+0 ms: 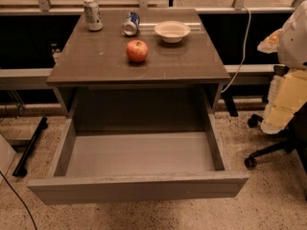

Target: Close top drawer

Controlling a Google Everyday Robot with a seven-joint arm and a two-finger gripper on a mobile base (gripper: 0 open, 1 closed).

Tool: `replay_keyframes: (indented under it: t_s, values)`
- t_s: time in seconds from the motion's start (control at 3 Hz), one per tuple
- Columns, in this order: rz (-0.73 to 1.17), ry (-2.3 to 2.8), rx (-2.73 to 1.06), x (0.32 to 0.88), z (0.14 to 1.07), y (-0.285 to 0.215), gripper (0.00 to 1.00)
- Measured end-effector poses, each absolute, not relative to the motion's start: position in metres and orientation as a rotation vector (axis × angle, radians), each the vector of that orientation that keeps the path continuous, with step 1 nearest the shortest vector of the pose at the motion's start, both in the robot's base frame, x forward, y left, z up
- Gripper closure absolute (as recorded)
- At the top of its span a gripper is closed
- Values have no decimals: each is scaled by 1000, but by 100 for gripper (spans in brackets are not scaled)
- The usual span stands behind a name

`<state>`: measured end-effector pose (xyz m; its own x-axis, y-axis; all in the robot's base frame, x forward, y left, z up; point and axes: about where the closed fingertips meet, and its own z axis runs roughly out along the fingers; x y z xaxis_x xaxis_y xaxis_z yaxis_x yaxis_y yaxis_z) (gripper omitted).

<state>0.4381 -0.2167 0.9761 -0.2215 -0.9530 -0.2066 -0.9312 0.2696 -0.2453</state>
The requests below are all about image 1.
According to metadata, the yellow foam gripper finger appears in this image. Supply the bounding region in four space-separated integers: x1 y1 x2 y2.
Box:
257 29 282 54
260 69 307 134

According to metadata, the grey top drawer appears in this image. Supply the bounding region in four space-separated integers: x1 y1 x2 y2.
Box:
28 113 248 204

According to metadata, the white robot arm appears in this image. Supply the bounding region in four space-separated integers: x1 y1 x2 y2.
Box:
257 1 307 134

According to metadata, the grey drawer cabinet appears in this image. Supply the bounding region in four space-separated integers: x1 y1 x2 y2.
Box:
47 9 229 119

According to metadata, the black office chair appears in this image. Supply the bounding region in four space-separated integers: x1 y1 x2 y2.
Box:
244 64 307 203

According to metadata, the white bowl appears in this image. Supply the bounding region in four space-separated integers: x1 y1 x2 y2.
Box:
154 21 191 43

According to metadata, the red apple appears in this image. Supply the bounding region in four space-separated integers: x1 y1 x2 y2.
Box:
126 40 148 62

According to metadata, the blue soda can lying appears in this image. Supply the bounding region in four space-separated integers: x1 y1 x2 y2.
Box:
122 11 140 36

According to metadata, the black bar on floor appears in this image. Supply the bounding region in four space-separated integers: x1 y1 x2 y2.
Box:
12 117 48 177

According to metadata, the white hanging cable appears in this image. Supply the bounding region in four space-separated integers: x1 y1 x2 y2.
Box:
220 7 252 94

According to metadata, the metal window rail frame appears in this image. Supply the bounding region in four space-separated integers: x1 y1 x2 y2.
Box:
0 0 307 91

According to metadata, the black floor cable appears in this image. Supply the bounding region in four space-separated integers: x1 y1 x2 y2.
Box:
0 171 38 230

